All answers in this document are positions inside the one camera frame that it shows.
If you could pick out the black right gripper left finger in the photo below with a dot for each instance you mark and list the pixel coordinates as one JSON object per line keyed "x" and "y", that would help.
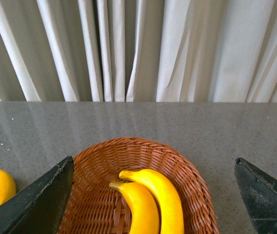
{"x": 39, "y": 208}

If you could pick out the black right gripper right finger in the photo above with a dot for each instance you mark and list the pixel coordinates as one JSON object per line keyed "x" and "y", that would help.
{"x": 259, "y": 194}

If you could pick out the yellow banana front in basket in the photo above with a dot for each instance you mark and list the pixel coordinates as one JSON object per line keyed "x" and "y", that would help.
{"x": 144, "y": 211}

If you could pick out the grey pleated curtain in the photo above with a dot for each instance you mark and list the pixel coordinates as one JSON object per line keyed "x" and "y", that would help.
{"x": 138, "y": 50}

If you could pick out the brown wicker basket right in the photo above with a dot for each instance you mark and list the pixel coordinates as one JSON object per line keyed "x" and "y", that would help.
{"x": 93, "y": 208}

